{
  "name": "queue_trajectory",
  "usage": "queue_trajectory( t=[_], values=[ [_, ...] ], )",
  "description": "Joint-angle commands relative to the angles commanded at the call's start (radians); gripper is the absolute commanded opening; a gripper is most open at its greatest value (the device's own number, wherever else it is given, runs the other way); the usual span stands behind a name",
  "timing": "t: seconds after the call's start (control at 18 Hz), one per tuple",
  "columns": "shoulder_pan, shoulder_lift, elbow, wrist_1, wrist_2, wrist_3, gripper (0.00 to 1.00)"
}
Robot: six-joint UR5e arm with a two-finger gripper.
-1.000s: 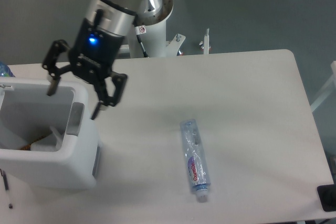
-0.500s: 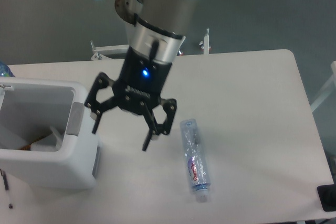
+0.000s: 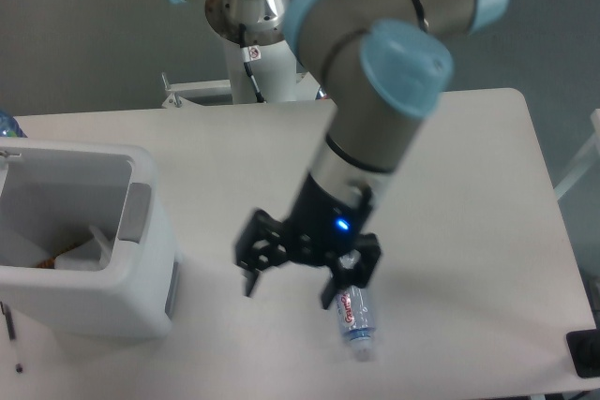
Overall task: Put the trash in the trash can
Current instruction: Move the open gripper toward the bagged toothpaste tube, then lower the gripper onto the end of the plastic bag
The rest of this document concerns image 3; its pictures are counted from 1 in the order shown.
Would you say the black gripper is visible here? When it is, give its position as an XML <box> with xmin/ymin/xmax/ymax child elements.
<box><xmin>233</xmin><ymin>174</ymin><xmax>383</xmax><ymax>310</ymax></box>

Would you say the clear plastic water bottle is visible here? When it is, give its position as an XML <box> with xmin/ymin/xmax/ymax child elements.
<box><xmin>334</xmin><ymin>285</ymin><xmax>376</xmax><ymax>363</ymax></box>

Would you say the white paper tissue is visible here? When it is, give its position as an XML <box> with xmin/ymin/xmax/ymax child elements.
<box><xmin>54</xmin><ymin>225</ymin><xmax>114</xmax><ymax>272</ymax></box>

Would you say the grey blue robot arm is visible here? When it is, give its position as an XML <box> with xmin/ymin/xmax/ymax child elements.
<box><xmin>234</xmin><ymin>0</ymin><xmax>509</xmax><ymax>307</ymax></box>

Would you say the colourful trash in bin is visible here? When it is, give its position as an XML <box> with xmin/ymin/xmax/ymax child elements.
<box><xmin>35</xmin><ymin>243</ymin><xmax>81</xmax><ymax>269</ymax></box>

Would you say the white trash can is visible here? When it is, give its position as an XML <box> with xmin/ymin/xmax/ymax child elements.
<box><xmin>1</xmin><ymin>138</ymin><xmax>182</xmax><ymax>339</ymax></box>

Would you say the black device at table edge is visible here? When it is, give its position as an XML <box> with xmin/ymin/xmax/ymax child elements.
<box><xmin>566</xmin><ymin>329</ymin><xmax>599</xmax><ymax>378</ymax></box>

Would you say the black pen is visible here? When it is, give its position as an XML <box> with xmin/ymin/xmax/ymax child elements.
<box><xmin>1</xmin><ymin>304</ymin><xmax>23</xmax><ymax>374</ymax></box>

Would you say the blue bottle at left edge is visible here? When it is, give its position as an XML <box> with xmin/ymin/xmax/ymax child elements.
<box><xmin>0</xmin><ymin>110</ymin><xmax>27</xmax><ymax>138</ymax></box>

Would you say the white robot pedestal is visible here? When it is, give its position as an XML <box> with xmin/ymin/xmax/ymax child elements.
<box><xmin>161</xmin><ymin>0</ymin><xmax>327</xmax><ymax>109</ymax></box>

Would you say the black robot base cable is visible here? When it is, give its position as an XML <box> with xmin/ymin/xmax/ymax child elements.
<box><xmin>237</xmin><ymin>22</ymin><xmax>267</xmax><ymax>104</ymax></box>

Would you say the white frame at right edge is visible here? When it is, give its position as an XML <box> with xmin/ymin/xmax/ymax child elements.
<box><xmin>554</xmin><ymin>109</ymin><xmax>599</xmax><ymax>200</ymax></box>

